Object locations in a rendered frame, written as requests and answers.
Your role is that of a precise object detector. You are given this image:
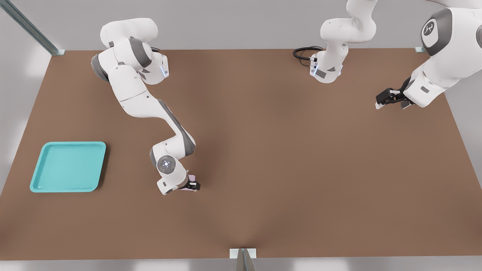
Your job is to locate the pale lilac phone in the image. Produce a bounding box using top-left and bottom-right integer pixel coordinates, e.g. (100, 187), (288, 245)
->
(179, 174), (196, 191)

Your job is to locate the black cable loop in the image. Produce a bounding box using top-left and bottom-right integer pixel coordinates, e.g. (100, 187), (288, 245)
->
(293, 46), (325, 67)

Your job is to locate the pale blue-green tray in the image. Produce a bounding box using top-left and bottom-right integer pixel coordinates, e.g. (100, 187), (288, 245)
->
(30, 142), (107, 193)

